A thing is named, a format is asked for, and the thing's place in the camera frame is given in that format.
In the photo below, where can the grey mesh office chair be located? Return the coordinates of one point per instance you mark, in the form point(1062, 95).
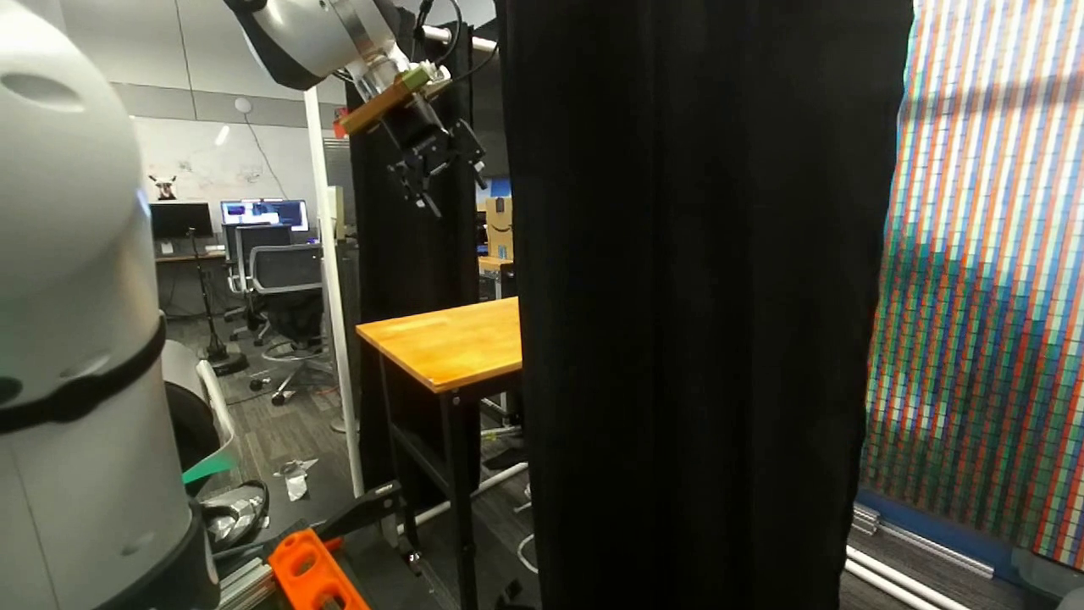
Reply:
point(290, 276)

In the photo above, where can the black metal bar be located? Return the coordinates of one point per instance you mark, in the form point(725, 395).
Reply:
point(340, 521)

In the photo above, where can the dark computer monitor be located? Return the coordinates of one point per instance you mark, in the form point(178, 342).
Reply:
point(182, 223)

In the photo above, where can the orange plastic bracket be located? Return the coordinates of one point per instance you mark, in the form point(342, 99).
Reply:
point(308, 571)

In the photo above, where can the white frame pole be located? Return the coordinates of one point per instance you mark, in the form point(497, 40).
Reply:
point(332, 292)

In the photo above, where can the shiny silver bag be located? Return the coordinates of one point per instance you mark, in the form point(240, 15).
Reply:
point(234, 513)

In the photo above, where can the dark office desk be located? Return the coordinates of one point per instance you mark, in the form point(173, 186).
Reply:
point(186, 276)

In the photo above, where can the black office chair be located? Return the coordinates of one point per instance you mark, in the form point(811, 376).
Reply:
point(254, 242)

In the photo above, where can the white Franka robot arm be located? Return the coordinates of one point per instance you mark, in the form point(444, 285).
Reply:
point(68, 342)

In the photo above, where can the wooden green wrist mount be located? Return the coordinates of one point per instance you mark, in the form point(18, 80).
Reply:
point(378, 103)

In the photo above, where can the wooden table with black legs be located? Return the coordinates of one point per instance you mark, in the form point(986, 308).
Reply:
point(453, 342)

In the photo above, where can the black curtain on silver rod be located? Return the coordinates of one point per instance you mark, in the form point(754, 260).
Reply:
point(409, 260)

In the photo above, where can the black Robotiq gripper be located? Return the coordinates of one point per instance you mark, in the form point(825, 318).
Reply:
point(427, 154)

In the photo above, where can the wide black curtain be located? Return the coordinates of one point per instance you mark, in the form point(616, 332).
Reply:
point(700, 342)

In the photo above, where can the white rounded housing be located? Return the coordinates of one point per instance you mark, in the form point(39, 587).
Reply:
point(204, 390)

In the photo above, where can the crumpled white paper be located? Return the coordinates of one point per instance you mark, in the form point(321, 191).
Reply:
point(297, 477)

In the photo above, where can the lit computer monitor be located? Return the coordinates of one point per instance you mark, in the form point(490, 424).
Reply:
point(265, 214)

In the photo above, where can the silver curtain rod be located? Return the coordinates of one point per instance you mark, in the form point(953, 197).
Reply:
point(480, 41)

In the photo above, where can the whiteboard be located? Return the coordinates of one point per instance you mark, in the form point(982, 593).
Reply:
point(226, 159)

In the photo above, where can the aluminium floor rail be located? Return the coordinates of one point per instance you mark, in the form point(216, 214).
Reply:
point(901, 571)

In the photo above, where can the colourful patterned backdrop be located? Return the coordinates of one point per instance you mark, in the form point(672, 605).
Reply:
point(992, 284)

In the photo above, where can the green tape piece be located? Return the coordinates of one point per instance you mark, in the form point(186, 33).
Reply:
point(208, 467)

